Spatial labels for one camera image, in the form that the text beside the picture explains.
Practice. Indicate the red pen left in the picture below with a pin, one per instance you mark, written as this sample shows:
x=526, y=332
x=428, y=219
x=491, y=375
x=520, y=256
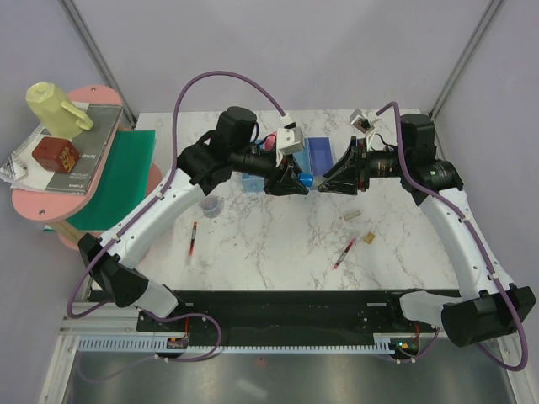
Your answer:
x=192, y=242

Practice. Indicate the purple drawer box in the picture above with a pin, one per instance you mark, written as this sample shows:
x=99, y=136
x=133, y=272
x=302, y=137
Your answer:
x=321, y=156

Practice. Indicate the pink capped clear bottle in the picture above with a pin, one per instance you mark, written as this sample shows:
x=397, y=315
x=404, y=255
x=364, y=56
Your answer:
x=268, y=143

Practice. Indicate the green folder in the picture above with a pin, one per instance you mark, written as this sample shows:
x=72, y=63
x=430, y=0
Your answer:
x=123, y=182

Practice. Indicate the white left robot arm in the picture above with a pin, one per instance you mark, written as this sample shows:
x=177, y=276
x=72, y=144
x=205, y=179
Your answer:
x=111, y=258

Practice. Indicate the clear small measuring cup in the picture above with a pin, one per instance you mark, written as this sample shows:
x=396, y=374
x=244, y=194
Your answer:
x=210, y=206

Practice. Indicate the pink tiered shelf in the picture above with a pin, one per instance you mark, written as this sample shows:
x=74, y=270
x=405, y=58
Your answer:
x=52, y=198

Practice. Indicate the light blue drawer box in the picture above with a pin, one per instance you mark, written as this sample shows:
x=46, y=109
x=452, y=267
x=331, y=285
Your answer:
x=252, y=184

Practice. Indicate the spiral notebook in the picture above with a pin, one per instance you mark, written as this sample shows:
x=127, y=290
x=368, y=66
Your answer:
x=14, y=171

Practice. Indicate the grey manual book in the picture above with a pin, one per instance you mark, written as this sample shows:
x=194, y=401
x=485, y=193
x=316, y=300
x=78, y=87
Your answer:
x=90, y=145

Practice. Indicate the small yellow eraser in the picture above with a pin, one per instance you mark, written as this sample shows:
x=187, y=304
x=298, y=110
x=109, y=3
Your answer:
x=369, y=238

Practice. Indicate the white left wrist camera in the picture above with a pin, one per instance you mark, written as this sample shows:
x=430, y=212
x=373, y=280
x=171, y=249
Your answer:
x=289, y=138

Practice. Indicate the blue glue stick grey cap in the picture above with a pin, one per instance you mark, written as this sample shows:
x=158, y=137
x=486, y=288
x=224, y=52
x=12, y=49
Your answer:
x=306, y=179

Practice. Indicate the red pen right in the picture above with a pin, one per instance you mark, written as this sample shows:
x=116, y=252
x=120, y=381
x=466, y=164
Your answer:
x=345, y=251

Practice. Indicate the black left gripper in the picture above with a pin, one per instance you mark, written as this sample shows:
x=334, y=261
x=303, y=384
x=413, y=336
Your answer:
x=289, y=183

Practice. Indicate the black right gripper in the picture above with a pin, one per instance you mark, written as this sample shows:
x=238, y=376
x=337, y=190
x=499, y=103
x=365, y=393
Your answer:
x=338, y=179

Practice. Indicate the red cube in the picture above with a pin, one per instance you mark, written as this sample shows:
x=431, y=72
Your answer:
x=56, y=155

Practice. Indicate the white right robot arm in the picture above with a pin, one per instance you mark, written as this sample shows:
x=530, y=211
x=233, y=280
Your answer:
x=490, y=304

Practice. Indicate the yellow mug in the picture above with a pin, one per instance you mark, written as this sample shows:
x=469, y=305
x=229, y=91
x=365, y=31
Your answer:
x=56, y=111

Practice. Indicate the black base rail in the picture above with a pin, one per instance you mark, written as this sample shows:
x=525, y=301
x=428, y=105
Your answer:
x=288, y=318

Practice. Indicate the white eraser stick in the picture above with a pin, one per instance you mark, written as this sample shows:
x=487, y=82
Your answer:
x=352, y=215

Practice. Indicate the teal blue drawer box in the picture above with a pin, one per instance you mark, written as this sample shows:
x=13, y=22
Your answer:
x=303, y=160

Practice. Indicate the red pen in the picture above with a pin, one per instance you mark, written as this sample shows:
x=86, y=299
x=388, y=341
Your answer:
x=345, y=251
x=192, y=242

